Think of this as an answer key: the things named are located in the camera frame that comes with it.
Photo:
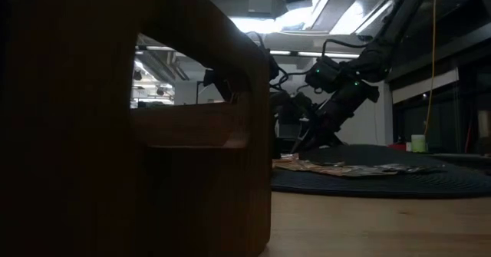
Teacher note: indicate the pale green cup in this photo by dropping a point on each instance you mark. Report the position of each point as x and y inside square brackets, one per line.
[418, 143]

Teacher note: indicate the wooden three-compartment tray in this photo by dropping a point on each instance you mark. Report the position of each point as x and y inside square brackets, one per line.
[115, 172]

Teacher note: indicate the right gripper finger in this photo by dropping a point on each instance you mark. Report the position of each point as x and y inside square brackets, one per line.
[310, 142]

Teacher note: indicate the dark purple tea packet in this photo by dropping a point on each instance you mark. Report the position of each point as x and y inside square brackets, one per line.
[414, 168]

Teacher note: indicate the red container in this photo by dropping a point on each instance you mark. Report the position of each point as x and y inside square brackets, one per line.
[397, 147]

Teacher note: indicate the long ceiling light strip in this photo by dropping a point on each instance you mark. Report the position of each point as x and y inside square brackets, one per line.
[318, 53]

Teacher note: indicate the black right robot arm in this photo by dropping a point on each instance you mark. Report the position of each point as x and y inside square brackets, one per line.
[403, 27]

